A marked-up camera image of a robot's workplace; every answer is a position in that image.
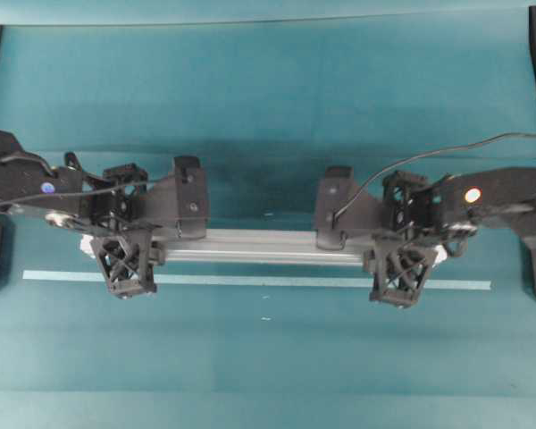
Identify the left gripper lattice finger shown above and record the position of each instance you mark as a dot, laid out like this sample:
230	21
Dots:
125	263
133	182

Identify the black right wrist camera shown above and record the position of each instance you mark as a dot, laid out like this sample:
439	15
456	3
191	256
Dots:
354	228

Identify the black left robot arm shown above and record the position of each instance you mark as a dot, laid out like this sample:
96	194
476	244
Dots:
69	198

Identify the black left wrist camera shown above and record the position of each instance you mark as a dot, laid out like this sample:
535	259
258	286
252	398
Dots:
177	205

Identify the silver aluminium extrusion rail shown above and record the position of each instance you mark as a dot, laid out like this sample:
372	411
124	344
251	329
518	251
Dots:
268	247

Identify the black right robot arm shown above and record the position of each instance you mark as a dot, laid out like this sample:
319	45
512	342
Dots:
501	199

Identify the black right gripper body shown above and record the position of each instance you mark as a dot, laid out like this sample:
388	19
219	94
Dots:
425	225

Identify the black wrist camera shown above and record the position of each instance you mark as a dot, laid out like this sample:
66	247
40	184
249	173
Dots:
177	205
354	228

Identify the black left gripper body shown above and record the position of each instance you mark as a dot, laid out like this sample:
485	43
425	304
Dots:
108	213

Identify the light blue tape strip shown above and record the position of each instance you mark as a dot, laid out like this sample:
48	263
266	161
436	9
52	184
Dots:
260	281

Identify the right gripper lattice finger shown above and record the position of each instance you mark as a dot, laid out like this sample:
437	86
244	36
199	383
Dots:
400	269
398	188

